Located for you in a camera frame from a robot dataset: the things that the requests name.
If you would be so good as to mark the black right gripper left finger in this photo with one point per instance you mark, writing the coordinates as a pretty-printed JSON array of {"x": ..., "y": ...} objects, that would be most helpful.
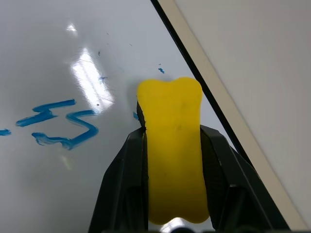
[{"x": 121, "y": 184}]

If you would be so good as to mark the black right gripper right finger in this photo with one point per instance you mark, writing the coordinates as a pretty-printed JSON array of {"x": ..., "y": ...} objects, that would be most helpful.
[{"x": 233, "y": 184}]

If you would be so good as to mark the yellow whiteboard eraser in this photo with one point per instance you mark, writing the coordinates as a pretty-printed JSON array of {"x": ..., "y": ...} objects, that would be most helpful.
[{"x": 175, "y": 145}]

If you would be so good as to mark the black-framed whiteboard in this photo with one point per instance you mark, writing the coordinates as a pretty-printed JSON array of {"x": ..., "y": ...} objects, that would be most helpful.
[{"x": 73, "y": 72}]

